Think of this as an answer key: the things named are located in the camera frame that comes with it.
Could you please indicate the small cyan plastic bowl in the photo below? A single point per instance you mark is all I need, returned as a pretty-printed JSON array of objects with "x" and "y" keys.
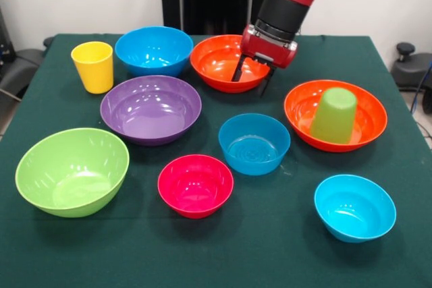
[{"x": 354, "y": 207}]

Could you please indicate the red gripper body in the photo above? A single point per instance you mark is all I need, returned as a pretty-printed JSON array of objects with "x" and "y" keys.
[{"x": 268, "y": 48}]

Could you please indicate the large blue plastic bowl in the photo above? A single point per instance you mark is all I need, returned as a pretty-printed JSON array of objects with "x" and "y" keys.
[{"x": 154, "y": 50}]

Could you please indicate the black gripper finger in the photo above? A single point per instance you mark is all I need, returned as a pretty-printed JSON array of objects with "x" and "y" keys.
[
  {"x": 239, "y": 69},
  {"x": 265, "y": 80}
]

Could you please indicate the dark green tablecloth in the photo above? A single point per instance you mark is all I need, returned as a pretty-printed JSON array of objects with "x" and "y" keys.
[{"x": 202, "y": 254}]

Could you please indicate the purple plastic bowl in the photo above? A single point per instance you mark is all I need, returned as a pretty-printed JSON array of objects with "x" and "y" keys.
[{"x": 150, "y": 109}]

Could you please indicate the orange plastic bowl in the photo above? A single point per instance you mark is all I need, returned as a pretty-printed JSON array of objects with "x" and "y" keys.
[
  {"x": 216, "y": 62},
  {"x": 368, "y": 116}
]

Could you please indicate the yellow plastic cup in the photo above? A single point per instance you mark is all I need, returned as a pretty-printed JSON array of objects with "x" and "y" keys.
[{"x": 93, "y": 72}]

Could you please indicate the pink plastic bowl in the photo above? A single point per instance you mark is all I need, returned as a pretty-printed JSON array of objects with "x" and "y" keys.
[{"x": 196, "y": 185}]

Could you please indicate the green plastic cup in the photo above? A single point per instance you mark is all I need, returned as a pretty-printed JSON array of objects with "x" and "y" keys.
[{"x": 334, "y": 116}]

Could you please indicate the black equipment base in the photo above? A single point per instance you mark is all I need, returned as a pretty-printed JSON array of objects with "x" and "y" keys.
[
  {"x": 23, "y": 62},
  {"x": 408, "y": 72}
]

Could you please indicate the large green plastic bowl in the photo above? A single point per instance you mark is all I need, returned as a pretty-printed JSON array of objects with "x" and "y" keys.
[{"x": 71, "y": 173}]

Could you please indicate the small dark blue bowl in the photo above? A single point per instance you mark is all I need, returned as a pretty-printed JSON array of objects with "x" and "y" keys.
[{"x": 254, "y": 145}]

